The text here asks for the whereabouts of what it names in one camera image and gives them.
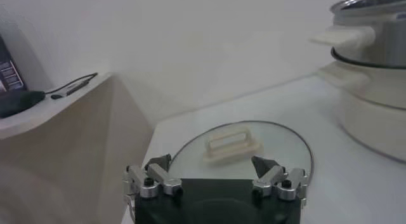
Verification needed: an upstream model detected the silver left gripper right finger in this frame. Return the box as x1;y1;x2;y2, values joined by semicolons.
251;155;309;208

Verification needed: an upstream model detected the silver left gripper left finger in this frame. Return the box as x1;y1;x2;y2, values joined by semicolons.
122;154;184;213

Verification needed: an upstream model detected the glass pot lid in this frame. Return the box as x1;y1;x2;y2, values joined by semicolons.
167;119;315;185

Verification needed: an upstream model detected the perforated steel steamer basket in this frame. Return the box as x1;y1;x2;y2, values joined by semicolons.
310;0;406;70

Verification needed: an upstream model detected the white side desk rounded corner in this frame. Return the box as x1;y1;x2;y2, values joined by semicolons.
0;72;155;224

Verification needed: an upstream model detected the cream electric cooker base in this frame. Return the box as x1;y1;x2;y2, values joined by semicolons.
315;60;406;164

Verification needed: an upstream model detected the black computer mouse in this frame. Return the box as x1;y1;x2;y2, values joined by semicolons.
0;90;46;119

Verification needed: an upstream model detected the silver usb hub black cable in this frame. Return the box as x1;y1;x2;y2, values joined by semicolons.
49;72;98;100

